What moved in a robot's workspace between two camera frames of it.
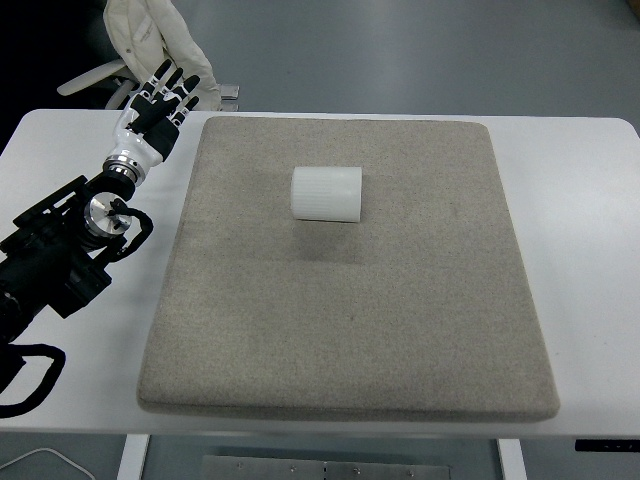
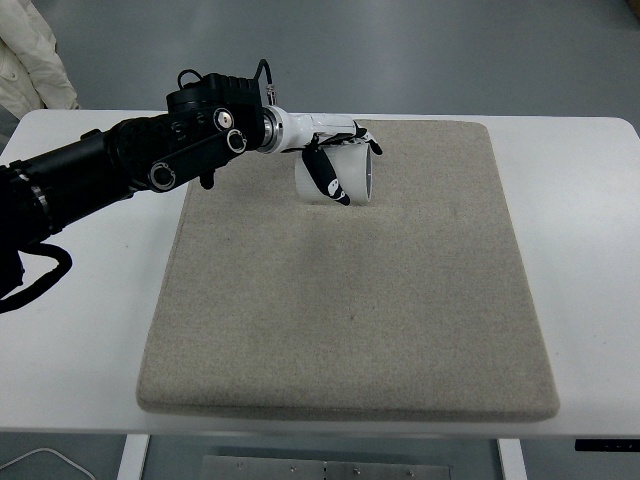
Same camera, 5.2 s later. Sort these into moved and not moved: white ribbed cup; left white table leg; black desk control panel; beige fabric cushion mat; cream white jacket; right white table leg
Moved: cream white jacket; white ribbed cup
Not moved: right white table leg; beige fabric cushion mat; black desk control panel; left white table leg
